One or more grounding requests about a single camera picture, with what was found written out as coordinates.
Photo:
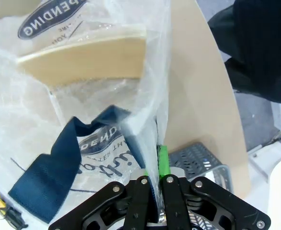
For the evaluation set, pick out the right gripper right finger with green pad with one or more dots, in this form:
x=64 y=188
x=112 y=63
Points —
x=176 y=203

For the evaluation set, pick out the beige package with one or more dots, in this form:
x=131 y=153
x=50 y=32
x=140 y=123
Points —
x=94 y=62

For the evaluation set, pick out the grey plastic lattice basket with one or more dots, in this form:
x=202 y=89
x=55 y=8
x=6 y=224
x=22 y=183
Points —
x=197 y=155

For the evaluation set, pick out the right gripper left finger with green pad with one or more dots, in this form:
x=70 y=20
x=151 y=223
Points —
x=138 y=203

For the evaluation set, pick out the person in black shirt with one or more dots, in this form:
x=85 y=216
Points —
x=262 y=48

